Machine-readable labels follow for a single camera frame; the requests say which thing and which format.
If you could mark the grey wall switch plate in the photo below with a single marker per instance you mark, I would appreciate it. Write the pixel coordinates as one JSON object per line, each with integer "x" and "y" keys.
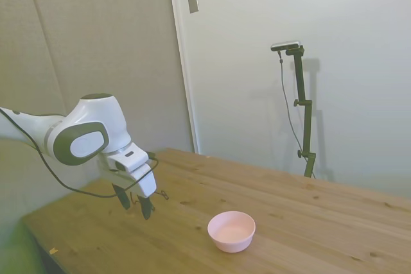
{"x": 192, "y": 1}

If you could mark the black camera stand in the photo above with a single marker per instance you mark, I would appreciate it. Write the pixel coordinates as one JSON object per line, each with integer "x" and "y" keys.
{"x": 304, "y": 116}

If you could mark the white door frame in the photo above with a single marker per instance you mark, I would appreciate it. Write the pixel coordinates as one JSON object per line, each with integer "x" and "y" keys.
{"x": 183, "y": 62}

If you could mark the small yellow tape piece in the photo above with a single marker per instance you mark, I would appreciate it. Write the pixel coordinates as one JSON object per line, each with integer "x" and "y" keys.
{"x": 53, "y": 250}

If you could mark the grey camera on stand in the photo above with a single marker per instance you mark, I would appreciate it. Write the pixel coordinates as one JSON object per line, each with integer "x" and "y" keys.
{"x": 285, "y": 45}

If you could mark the pink plastic bowl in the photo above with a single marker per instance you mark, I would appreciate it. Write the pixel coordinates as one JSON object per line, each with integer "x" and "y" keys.
{"x": 231, "y": 232}

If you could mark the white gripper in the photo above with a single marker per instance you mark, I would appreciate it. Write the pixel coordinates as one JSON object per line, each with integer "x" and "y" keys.
{"x": 141, "y": 177}

